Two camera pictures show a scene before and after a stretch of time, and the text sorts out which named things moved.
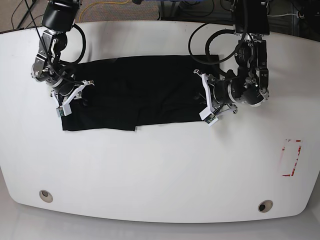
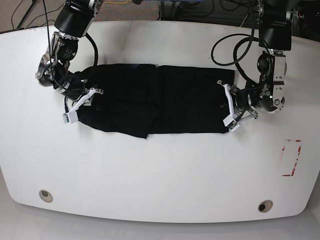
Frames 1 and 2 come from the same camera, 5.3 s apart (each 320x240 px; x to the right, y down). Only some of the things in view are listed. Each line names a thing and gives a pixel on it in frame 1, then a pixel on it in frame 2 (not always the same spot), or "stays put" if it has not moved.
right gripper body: (221, 94) → (240, 103)
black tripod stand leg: (31, 5) stays put
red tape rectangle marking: (296, 159) stays put
